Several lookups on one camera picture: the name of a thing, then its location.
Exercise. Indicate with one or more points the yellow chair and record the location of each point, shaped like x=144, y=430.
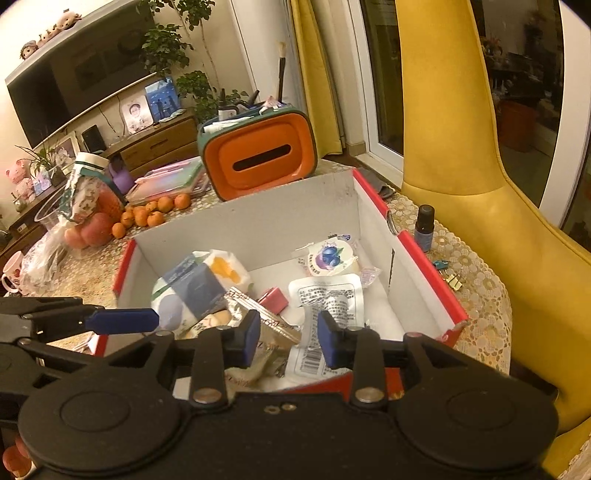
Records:
x=485, y=161

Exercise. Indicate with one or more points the red apple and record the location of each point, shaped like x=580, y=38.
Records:
x=76, y=237
x=99, y=230

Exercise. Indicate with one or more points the pink pig plush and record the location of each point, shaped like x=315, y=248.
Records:
x=19, y=177

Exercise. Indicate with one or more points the white printed plastic packet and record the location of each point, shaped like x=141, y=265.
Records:
x=330, y=295

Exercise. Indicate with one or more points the bushy green potted plant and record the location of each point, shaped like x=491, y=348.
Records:
x=207, y=94

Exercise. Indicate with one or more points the small plush doll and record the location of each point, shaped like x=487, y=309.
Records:
x=29, y=50
x=69, y=19
x=46, y=38

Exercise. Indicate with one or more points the person's left hand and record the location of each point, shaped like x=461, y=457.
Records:
x=11, y=457

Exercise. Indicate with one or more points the gold binder clip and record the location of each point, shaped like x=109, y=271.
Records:
x=449, y=276
x=457, y=284

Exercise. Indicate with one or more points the pile of tangerines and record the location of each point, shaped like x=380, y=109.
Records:
x=152, y=212

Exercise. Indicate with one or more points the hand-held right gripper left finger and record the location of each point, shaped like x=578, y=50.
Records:
x=250, y=339

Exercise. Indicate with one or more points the red cardboard box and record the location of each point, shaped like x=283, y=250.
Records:
x=429, y=281

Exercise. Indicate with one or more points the blueberry snack packet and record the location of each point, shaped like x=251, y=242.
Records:
x=330, y=257

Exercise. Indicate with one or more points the white blue tissue pack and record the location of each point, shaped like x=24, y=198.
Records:
x=203, y=284

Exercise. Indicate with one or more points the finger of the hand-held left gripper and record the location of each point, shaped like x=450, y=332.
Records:
x=60, y=354
x=122, y=319

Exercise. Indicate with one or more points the teal binder clip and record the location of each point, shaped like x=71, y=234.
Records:
x=439, y=264

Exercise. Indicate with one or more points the blue picture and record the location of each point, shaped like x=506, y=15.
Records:
x=161, y=99

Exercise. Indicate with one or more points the portrait sketch picture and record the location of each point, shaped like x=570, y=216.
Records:
x=137, y=113

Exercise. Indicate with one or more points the tall green potted plant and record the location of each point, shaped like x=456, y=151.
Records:
x=175, y=32

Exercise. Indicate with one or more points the white photo frame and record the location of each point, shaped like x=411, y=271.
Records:
x=64, y=151

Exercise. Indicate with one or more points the black speaker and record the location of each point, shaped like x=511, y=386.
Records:
x=93, y=138

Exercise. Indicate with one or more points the pink mug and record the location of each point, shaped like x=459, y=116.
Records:
x=11, y=274

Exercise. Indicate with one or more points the flat screen television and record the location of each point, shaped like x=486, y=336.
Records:
x=78, y=78

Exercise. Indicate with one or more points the silver foil packet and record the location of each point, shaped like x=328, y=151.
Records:
x=272, y=323

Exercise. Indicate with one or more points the wooden television cabinet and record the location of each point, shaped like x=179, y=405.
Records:
x=152, y=143

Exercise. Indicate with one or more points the clear plastic container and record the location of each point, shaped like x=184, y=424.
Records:
x=48, y=214

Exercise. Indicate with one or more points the grey cloth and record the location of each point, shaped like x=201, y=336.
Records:
x=375, y=182

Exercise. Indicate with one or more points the small potted grass plant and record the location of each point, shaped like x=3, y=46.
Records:
x=44, y=159

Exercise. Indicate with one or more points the patterned gift bag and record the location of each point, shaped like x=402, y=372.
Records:
x=87, y=184

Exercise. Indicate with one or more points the orange green desk organizer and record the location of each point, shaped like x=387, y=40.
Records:
x=258, y=152

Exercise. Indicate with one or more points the yellow curtain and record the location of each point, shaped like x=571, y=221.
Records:
x=316, y=69

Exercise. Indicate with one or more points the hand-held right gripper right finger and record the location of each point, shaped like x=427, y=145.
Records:
x=328, y=339

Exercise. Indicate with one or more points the small blue label bottle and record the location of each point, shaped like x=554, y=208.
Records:
x=424, y=230

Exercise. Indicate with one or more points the glass balcony door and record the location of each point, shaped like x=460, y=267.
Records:
x=521, y=69

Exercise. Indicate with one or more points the small red packet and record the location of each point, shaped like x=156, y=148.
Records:
x=275, y=298

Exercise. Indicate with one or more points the lace-covered desktop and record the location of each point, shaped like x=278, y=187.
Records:
x=480, y=295

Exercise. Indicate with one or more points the crumpled clear plastic bag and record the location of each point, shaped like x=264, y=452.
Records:
x=46, y=258

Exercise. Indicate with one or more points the small picture card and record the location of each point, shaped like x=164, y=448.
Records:
x=41, y=181

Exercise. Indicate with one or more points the writing brush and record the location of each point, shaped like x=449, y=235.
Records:
x=280, y=69

